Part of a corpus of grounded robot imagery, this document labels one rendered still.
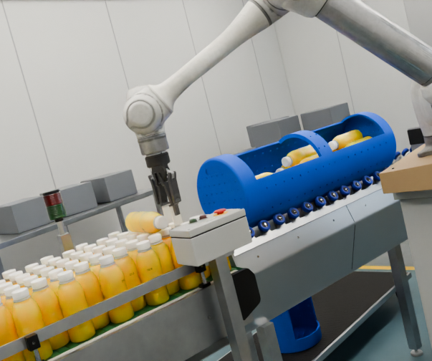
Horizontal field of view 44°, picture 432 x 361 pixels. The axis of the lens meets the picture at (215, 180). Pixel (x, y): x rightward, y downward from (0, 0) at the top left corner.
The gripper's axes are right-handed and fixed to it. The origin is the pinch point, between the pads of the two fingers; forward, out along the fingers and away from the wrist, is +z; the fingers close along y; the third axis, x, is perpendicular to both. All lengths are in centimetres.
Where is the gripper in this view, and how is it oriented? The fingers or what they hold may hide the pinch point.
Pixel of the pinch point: (172, 215)
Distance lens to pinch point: 168.0
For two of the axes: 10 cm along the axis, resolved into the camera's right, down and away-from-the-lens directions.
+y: -6.0, 0.6, 8.0
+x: -7.6, 2.6, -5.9
